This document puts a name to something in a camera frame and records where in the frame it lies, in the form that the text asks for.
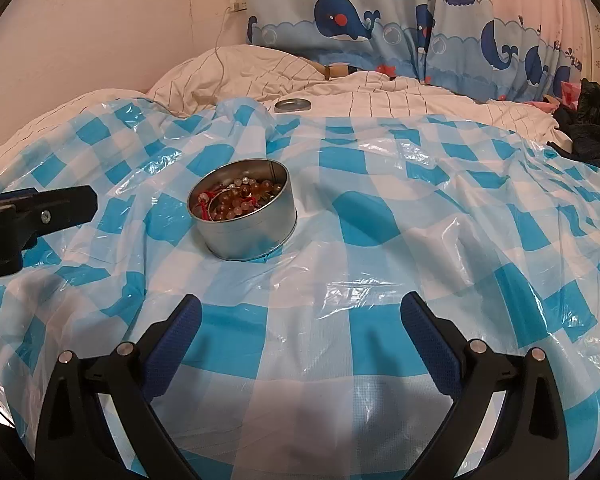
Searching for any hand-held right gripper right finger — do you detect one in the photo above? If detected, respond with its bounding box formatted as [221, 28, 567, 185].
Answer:
[400, 291, 570, 480]

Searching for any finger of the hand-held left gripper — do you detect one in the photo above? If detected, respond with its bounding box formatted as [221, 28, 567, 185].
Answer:
[0, 185, 99, 281]

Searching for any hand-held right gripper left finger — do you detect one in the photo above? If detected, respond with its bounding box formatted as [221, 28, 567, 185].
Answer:
[34, 292, 204, 480]

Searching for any round silver tin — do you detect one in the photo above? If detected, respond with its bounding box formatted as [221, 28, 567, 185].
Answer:
[186, 158, 298, 262]

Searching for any pile of bead bracelets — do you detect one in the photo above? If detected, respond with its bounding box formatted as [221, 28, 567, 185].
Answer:
[195, 172, 286, 222]

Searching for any blue checkered plastic sheet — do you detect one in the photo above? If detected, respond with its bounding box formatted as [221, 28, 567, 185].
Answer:
[0, 99, 600, 480]

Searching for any white quilt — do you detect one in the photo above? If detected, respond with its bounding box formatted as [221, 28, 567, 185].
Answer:
[0, 44, 571, 171]

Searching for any dark clothes pile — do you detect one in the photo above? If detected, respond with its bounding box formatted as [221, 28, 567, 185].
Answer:
[552, 77, 600, 161]

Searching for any brown black cylindrical object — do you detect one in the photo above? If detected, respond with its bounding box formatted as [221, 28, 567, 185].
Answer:
[324, 62, 362, 82]

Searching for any pink cloth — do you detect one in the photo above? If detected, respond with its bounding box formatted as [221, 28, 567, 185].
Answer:
[525, 80, 581, 111]

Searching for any whale print curtain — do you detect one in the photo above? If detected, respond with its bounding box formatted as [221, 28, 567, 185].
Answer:
[244, 0, 588, 103]

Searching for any white charging cable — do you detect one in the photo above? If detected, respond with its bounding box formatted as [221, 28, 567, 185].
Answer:
[150, 4, 237, 118]

